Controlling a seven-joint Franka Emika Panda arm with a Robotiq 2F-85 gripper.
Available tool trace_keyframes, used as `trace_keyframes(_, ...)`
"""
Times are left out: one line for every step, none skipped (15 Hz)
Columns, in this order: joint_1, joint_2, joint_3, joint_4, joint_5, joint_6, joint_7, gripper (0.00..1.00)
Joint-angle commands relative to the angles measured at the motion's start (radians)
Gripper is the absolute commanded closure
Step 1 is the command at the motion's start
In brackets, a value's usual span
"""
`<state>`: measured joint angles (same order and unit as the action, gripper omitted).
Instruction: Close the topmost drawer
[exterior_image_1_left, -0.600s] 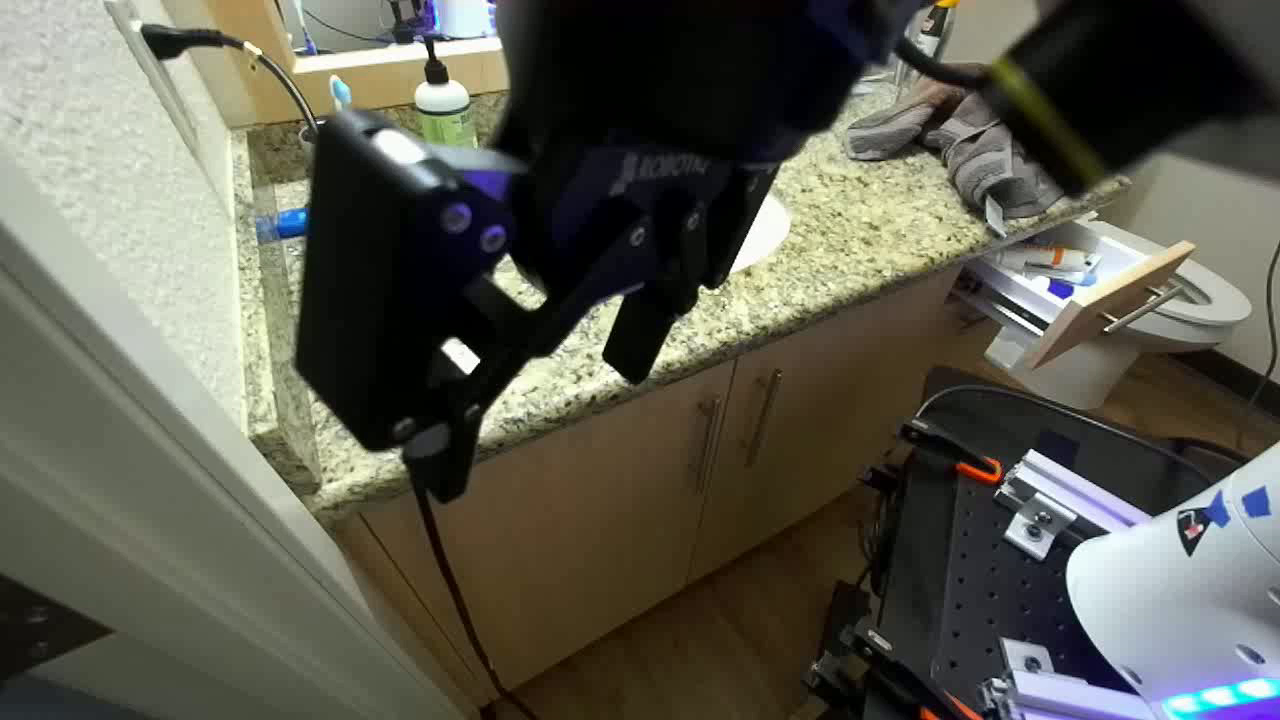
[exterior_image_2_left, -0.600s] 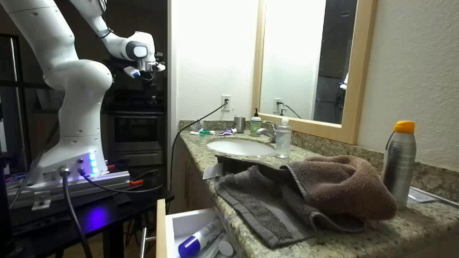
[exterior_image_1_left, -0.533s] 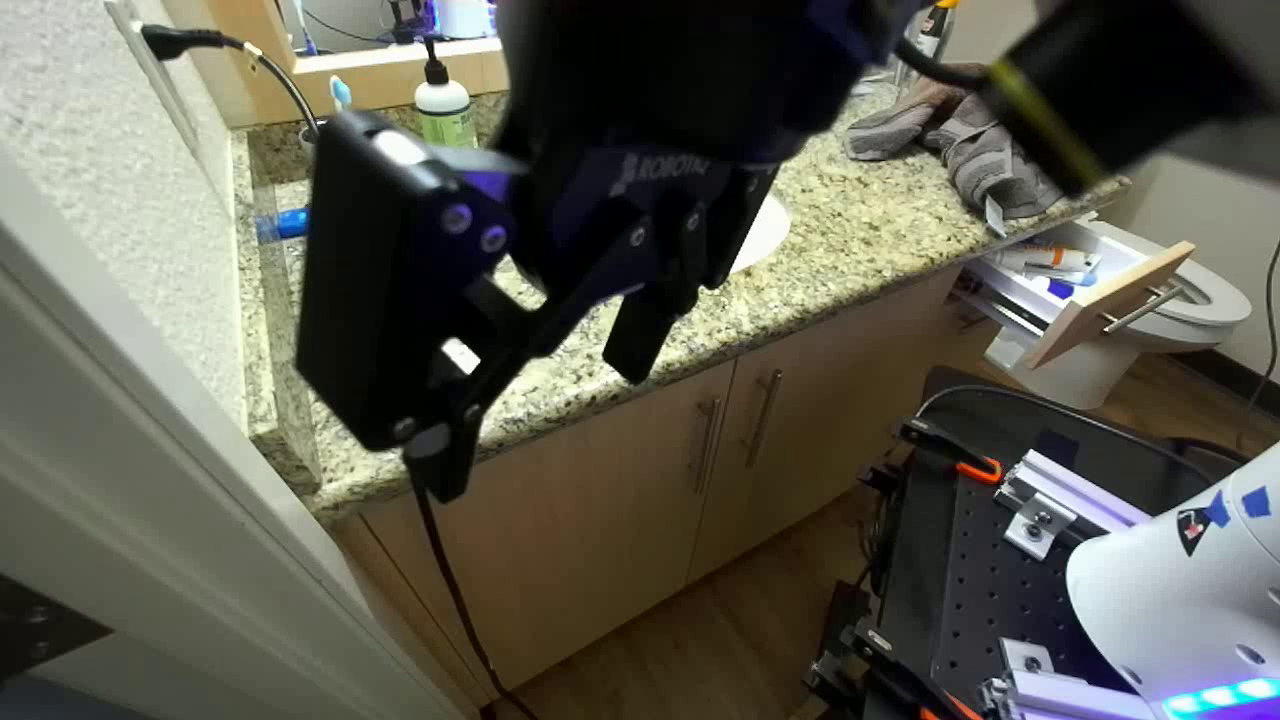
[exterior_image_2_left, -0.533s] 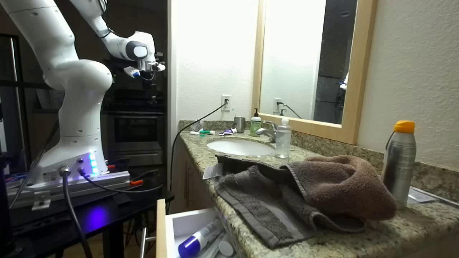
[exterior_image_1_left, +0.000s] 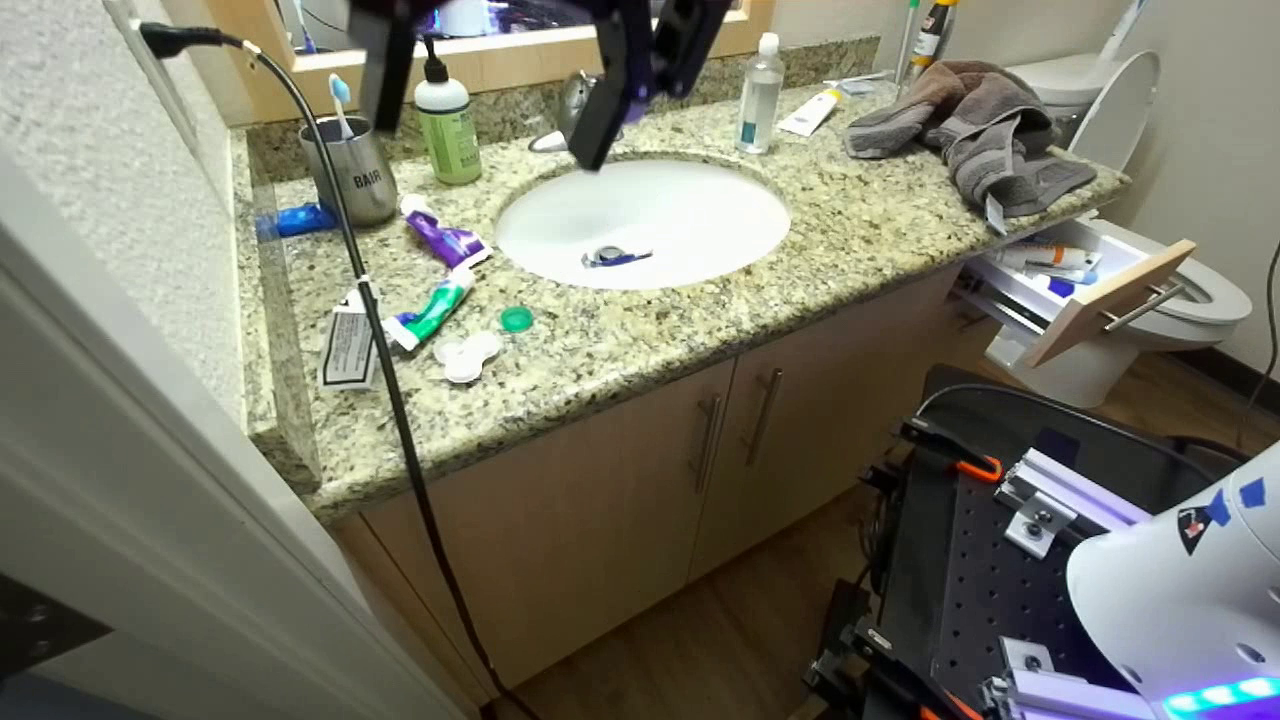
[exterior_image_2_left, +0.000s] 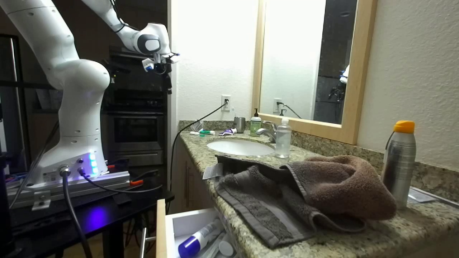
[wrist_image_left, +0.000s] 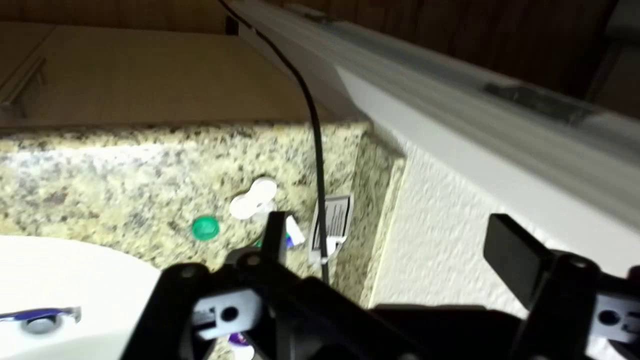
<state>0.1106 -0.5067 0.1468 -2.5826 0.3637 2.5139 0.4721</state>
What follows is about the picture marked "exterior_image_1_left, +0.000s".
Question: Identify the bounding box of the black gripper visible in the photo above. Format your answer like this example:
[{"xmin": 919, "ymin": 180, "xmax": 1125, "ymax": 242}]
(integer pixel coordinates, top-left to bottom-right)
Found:
[{"xmin": 570, "ymin": 0, "xmax": 735, "ymax": 170}]

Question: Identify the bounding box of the white drawer with wood front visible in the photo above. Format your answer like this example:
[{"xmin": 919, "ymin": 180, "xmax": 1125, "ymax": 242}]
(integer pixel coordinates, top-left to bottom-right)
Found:
[{"xmin": 953, "ymin": 215, "xmax": 1202, "ymax": 374}]

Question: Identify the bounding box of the white blue toothbrush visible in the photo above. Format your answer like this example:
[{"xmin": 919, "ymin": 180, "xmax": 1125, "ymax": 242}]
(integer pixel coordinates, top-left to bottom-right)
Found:
[{"xmin": 325, "ymin": 73, "xmax": 360, "ymax": 143}]

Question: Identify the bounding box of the chrome faucet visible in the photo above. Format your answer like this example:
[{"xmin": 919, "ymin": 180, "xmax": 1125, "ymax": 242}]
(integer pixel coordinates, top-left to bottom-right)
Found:
[{"xmin": 530, "ymin": 73, "xmax": 603, "ymax": 155}]

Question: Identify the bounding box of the green soap pump bottle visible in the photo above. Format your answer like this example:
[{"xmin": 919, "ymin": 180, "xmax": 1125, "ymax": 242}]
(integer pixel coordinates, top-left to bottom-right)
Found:
[{"xmin": 411, "ymin": 37, "xmax": 490, "ymax": 193}]

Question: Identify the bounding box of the grey metal cup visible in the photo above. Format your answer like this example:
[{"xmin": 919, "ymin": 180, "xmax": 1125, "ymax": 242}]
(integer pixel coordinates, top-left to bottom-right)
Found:
[{"xmin": 299, "ymin": 116, "xmax": 406, "ymax": 230}]

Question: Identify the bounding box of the wood framed mirror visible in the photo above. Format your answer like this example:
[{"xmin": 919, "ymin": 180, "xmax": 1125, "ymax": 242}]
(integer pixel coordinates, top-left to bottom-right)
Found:
[{"xmin": 165, "ymin": 0, "xmax": 783, "ymax": 132}]

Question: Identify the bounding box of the clear sanitizer bottle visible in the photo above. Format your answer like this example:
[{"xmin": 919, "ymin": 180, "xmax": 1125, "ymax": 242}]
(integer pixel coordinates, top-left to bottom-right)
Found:
[{"xmin": 735, "ymin": 29, "xmax": 789, "ymax": 160}]

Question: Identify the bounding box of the white oval sink basin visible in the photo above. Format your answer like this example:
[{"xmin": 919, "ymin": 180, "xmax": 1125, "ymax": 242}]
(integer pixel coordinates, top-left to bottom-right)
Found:
[{"xmin": 494, "ymin": 153, "xmax": 795, "ymax": 297}]

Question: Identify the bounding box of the small blue object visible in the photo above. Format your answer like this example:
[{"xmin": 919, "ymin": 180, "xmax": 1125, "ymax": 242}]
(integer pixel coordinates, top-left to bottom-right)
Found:
[{"xmin": 255, "ymin": 196, "xmax": 345, "ymax": 242}]

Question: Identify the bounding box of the purple toothpaste tube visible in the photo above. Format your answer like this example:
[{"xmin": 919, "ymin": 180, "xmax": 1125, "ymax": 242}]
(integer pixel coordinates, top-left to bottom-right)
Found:
[{"xmin": 397, "ymin": 196, "xmax": 496, "ymax": 273}]

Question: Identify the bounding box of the small object in sink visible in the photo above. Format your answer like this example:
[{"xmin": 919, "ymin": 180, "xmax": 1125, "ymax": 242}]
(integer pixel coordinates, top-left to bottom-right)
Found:
[{"xmin": 577, "ymin": 241, "xmax": 658, "ymax": 273}]

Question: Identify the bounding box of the white flat tube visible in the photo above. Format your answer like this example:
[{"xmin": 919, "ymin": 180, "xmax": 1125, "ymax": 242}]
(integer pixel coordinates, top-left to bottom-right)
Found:
[{"xmin": 772, "ymin": 82, "xmax": 847, "ymax": 143}]

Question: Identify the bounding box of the green white toothpaste tube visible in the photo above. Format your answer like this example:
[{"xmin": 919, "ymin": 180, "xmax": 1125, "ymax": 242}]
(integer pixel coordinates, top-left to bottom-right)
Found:
[{"xmin": 377, "ymin": 264, "xmax": 485, "ymax": 356}]

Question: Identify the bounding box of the white grey printed packet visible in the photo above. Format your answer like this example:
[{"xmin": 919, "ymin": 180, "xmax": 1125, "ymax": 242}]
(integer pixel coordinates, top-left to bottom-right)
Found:
[{"xmin": 322, "ymin": 284, "xmax": 386, "ymax": 392}]

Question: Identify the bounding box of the white round container lid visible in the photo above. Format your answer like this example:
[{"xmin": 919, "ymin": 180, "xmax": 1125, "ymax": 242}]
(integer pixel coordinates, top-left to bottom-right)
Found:
[{"xmin": 436, "ymin": 326, "xmax": 512, "ymax": 392}]

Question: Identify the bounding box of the bottle with yellow cap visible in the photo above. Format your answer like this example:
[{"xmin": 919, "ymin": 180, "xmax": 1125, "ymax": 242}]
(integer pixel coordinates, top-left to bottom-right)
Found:
[{"xmin": 903, "ymin": 0, "xmax": 959, "ymax": 75}]

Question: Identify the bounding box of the grey brown towel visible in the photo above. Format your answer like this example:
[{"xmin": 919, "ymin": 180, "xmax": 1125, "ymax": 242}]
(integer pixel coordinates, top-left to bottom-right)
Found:
[{"xmin": 846, "ymin": 56, "xmax": 1106, "ymax": 241}]

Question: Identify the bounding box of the narrow wood cabinet door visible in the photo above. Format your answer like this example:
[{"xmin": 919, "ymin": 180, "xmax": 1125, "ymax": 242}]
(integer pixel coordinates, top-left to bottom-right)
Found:
[{"xmin": 694, "ymin": 273, "xmax": 958, "ymax": 576}]

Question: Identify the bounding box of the wood vanity cabinet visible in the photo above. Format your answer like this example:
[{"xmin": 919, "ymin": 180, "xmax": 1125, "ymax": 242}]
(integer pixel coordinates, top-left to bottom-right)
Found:
[{"xmin": 314, "ymin": 254, "xmax": 975, "ymax": 711}]

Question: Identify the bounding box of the wide wood cabinet door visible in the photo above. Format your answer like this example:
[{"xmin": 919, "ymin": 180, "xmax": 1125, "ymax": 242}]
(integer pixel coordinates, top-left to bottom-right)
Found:
[{"xmin": 365, "ymin": 356, "xmax": 735, "ymax": 697}]

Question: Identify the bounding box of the white orange tube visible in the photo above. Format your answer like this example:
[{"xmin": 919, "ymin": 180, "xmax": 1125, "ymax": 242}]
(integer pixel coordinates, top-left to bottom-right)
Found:
[{"xmin": 1016, "ymin": 241, "xmax": 1106, "ymax": 274}]

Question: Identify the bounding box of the white toilet lid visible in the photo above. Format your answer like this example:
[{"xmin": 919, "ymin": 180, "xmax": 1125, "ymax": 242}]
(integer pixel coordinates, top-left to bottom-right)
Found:
[{"xmin": 1066, "ymin": 47, "xmax": 1163, "ymax": 176}]

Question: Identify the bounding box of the black robot cart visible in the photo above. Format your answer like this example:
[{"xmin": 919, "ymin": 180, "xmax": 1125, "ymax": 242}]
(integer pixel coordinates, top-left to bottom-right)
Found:
[{"xmin": 806, "ymin": 362, "xmax": 1264, "ymax": 720}]

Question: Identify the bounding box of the white toilet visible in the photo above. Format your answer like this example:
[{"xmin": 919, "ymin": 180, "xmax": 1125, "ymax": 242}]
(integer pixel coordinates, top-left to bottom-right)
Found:
[{"xmin": 993, "ymin": 0, "xmax": 1256, "ymax": 413}]

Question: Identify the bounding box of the glowing LED strip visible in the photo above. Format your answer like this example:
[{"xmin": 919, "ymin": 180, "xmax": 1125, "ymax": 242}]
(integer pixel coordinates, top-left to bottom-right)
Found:
[{"xmin": 1157, "ymin": 671, "xmax": 1280, "ymax": 720}]

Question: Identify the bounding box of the black wall plug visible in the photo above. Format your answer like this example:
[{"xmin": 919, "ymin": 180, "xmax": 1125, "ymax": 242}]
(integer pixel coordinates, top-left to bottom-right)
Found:
[{"xmin": 136, "ymin": 16, "xmax": 245, "ymax": 62}]

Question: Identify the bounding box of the black power cable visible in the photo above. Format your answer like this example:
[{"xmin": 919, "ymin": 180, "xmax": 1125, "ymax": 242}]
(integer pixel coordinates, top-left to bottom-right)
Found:
[{"xmin": 136, "ymin": 16, "xmax": 516, "ymax": 717}]

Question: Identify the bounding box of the metal cabinet door handle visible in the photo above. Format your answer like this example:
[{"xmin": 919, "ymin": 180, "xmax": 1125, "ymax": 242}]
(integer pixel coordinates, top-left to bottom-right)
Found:
[
  {"xmin": 690, "ymin": 392, "xmax": 725, "ymax": 493},
  {"xmin": 740, "ymin": 362, "xmax": 789, "ymax": 472}
]

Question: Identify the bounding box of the white door frame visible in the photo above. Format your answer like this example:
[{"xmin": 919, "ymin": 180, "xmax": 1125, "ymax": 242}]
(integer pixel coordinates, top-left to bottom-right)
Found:
[{"xmin": 0, "ymin": 153, "xmax": 465, "ymax": 720}]

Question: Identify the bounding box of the metal drawer handle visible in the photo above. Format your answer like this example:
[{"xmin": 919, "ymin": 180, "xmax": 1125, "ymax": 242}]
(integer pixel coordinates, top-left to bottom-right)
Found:
[{"xmin": 1096, "ymin": 274, "xmax": 1191, "ymax": 336}]

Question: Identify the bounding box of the aluminium extrusion bracket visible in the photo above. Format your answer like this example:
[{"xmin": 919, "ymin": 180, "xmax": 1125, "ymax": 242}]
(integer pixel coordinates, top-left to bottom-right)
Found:
[
  {"xmin": 997, "ymin": 634, "xmax": 1131, "ymax": 720},
  {"xmin": 997, "ymin": 445, "xmax": 1153, "ymax": 565}
]

